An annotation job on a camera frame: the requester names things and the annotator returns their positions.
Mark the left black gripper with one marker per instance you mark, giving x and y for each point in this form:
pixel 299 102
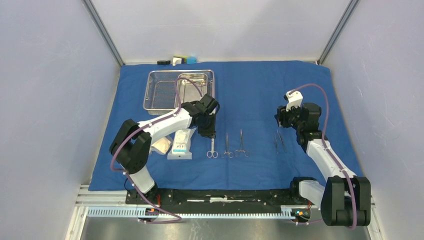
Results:
pixel 211 132

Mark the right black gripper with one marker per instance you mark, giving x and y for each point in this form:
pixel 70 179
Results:
pixel 282 114

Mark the steel toothed tissue forceps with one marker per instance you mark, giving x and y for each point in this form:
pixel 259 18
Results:
pixel 281 140

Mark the steel surgical scissors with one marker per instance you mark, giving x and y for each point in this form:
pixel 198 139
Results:
pixel 212 153

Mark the steel ring-handled forceps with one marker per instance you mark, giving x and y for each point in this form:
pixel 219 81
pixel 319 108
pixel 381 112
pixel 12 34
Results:
pixel 227 152

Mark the white sterile packet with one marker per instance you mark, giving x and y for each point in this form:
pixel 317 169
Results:
pixel 181 145

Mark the blue surgical wrap cloth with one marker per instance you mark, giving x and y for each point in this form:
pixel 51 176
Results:
pixel 249 93

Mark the steel hemostat forceps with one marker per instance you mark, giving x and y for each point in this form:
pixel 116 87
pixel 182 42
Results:
pixel 241 150

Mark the beige gauze packet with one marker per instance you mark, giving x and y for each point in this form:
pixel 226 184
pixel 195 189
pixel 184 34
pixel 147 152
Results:
pixel 162 146

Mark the metal mesh tray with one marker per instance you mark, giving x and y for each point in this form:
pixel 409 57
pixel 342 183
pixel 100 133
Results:
pixel 160 96

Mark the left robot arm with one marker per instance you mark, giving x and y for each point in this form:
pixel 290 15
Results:
pixel 131 146

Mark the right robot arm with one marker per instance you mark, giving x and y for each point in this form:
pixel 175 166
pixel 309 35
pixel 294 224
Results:
pixel 345 199

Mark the steel needle holder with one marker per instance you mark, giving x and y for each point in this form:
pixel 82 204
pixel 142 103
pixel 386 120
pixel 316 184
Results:
pixel 198 87

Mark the cyan blue block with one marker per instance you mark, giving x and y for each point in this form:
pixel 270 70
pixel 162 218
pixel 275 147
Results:
pixel 191 60

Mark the white and yellow block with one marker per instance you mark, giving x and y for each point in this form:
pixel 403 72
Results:
pixel 177 60

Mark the small black block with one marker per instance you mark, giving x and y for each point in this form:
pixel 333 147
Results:
pixel 163 62

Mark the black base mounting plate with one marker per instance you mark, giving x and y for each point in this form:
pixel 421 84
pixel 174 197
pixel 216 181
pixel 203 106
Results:
pixel 179 201

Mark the slotted cable duct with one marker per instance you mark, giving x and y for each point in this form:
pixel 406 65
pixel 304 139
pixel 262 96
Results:
pixel 284 213

